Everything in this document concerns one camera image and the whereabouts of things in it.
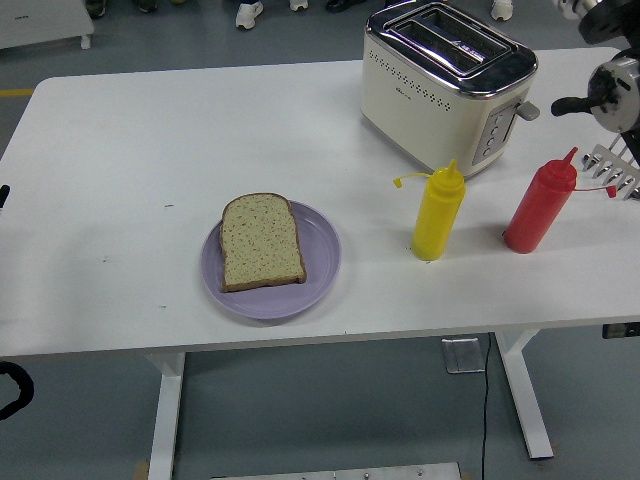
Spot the cream and chrome toaster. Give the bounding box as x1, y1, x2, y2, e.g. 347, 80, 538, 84
360, 1, 542, 182

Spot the brown crusted bread slice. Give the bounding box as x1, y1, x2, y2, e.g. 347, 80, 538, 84
219, 192, 308, 294

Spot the purple round plate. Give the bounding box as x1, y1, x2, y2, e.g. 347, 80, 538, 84
200, 199, 343, 321

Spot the small silver floor plate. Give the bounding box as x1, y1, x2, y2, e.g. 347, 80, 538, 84
441, 338, 487, 374

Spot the large silver metal plate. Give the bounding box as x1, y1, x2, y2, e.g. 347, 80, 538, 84
209, 461, 462, 480

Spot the silver metal toast rack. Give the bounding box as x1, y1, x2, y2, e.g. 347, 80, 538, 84
580, 142, 640, 201

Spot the red squeeze bottle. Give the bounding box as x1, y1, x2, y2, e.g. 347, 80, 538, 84
502, 146, 623, 255

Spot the yellow squeeze bottle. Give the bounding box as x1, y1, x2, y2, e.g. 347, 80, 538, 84
393, 159, 467, 262

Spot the white table leg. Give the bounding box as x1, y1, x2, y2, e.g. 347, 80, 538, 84
144, 352, 187, 480
494, 329, 555, 460

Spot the black table control panel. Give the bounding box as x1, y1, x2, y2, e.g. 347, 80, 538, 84
601, 323, 640, 340

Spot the black floor cable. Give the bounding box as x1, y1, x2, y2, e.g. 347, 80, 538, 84
479, 333, 494, 480

